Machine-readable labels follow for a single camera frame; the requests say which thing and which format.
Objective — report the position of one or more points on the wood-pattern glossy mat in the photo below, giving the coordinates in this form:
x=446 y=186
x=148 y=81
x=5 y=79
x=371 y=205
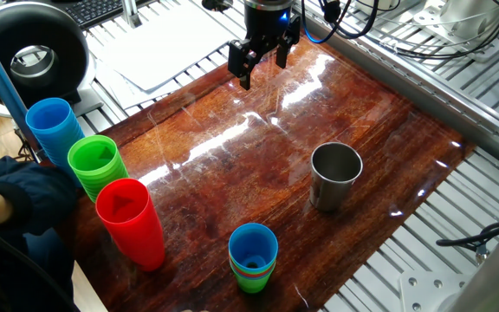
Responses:
x=241 y=182

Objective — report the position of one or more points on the short mixed-colour cup stack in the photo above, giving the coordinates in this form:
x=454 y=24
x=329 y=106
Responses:
x=251 y=282

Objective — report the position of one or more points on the stainless steel cup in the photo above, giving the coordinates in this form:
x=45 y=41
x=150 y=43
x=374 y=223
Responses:
x=332 y=193

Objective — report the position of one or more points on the blue plastic cup stack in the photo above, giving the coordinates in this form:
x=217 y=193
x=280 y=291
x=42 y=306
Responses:
x=56 y=134

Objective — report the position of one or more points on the person's left forearm navy sleeve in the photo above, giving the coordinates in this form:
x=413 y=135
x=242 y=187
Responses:
x=37 y=195

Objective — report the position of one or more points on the black keyboard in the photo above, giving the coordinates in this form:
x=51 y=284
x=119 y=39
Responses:
x=89 y=11

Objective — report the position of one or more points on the green plastic cup stack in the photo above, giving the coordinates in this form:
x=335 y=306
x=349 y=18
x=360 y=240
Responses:
x=107 y=178

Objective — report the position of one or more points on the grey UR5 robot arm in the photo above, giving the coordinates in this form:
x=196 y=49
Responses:
x=492 y=281

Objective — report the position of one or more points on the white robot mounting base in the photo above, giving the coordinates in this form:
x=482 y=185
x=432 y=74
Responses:
x=470 y=17

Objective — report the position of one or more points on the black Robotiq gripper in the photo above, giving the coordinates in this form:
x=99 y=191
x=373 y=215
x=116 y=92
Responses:
x=267 y=24

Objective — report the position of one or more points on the red plastic cup stack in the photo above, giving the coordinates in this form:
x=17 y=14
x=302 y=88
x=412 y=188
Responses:
x=141 y=236

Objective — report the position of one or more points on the black round knob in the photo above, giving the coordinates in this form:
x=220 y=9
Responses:
x=217 y=4

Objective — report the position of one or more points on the aluminium extrusion rail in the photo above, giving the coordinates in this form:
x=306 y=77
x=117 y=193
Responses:
x=405 y=86

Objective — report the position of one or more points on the silver metal stand post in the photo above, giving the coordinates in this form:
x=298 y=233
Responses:
x=130 y=13

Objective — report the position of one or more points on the person's body dark clothes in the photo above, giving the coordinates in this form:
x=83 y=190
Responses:
x=37 y=264

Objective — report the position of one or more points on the white paper sheet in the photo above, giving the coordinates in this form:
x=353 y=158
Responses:
x=124 y=93
x=167 y=47

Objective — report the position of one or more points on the white perforated metal plate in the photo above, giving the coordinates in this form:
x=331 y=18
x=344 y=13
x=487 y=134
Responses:
x=423 y=290

